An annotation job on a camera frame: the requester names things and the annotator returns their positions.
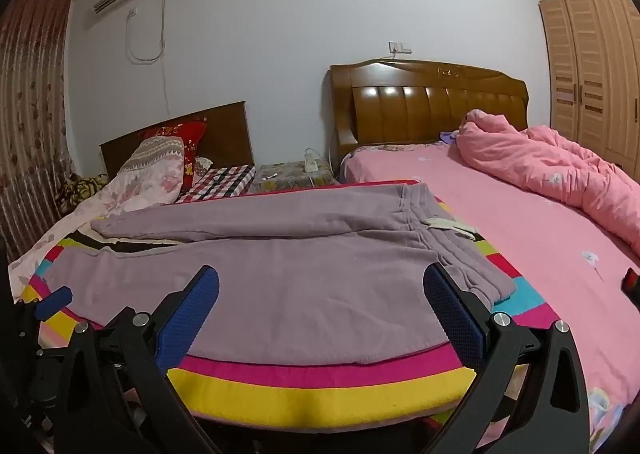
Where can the glossy wooden headboard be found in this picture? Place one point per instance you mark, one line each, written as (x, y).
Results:
(400, 109)

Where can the red patterned pillow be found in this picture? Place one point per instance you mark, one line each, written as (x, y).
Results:
(192, 144)

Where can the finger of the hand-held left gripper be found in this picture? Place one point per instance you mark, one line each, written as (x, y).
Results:
(54, 302)

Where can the yellow black blanket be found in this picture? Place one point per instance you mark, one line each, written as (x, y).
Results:
(82, 191)

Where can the purple pants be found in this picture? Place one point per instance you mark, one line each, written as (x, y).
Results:
(300, 274)

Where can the small purple item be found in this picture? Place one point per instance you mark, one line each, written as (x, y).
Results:
(449, 136)

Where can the red black object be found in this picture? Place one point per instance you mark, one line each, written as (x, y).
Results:
(631, 284)

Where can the nightstand with floral cover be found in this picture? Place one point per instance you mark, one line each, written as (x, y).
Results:
(285, 179)

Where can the light wooden wardrobe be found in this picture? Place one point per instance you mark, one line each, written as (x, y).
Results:
(590, 74)

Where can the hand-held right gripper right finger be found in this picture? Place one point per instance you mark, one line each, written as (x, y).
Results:
(452, 316)

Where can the brown floral curtain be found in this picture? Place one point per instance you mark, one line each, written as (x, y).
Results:
(30, 109)

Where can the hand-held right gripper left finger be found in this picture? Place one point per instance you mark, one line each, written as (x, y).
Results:
(192, 319)

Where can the pink bedsheet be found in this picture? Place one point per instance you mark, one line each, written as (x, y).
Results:
(525, 244)

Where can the white power strip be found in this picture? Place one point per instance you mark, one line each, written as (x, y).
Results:
(311, 164)

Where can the white double wall socket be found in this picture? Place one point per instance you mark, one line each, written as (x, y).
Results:
(400, 47)

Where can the rainbow striped blanket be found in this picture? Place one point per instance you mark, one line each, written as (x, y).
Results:
(300, 394)

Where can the dark brown plain headboard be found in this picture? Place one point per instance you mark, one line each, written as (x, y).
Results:
(225, 134)

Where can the red white plaid cloth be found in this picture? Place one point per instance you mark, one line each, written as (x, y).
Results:
(225, 181)

